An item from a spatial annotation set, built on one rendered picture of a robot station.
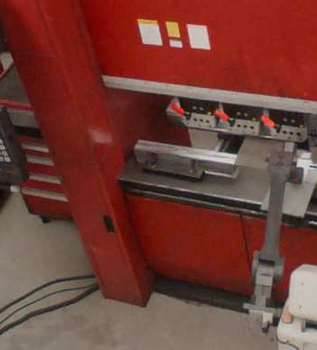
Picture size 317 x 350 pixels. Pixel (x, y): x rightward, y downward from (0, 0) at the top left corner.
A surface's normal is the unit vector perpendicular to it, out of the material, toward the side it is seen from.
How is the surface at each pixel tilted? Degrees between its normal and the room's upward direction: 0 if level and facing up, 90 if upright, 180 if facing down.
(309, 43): 90
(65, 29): 90
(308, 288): 47
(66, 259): 0
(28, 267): 0
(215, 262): 90
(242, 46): 90
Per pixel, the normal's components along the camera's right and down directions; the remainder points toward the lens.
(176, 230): -0.36, 0.66
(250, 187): -0.15, -0.74
